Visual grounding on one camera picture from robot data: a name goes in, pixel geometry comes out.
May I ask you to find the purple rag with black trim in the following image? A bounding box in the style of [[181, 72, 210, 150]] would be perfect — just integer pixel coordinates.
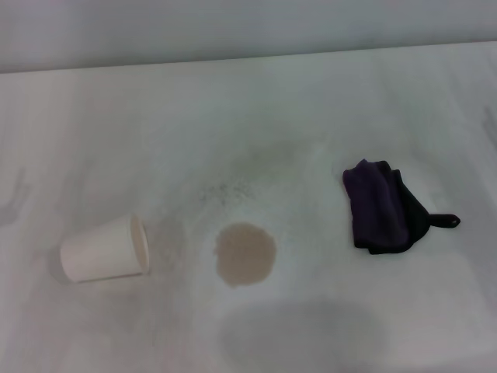
[[342, 158, 462, 256]]

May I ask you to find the white paper cup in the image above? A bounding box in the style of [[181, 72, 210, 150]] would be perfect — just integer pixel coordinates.
[[59, 212, 151, 284]]

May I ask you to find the brown water stain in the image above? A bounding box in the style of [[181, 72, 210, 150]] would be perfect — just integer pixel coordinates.
[[214, 221, 277, 288]]

